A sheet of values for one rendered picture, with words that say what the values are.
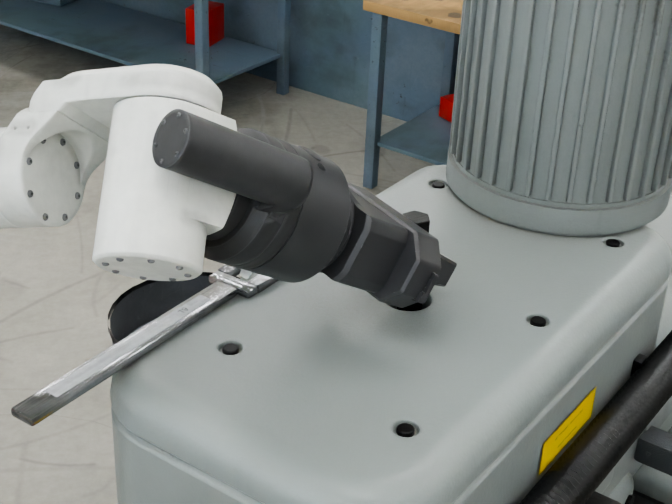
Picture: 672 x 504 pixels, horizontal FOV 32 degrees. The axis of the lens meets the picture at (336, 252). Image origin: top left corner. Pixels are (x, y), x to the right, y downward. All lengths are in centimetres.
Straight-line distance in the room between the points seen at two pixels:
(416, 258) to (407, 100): 530
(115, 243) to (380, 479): 21
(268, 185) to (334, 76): 563
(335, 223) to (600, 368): 27
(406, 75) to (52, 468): 312
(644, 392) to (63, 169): 49
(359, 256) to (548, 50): 25
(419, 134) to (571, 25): 447
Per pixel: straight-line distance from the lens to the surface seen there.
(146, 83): 70
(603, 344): 91
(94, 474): 368
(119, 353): 80
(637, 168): 99
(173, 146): 65
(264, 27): 652
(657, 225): 133
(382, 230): 77
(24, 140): 74
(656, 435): 121
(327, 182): 75
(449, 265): 86
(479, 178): 100
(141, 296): 337
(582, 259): 96
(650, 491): 135
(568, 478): 86
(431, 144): 528
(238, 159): 66
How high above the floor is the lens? 234
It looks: 29 degrees down
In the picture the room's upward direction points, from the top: 3 degrees clockwise
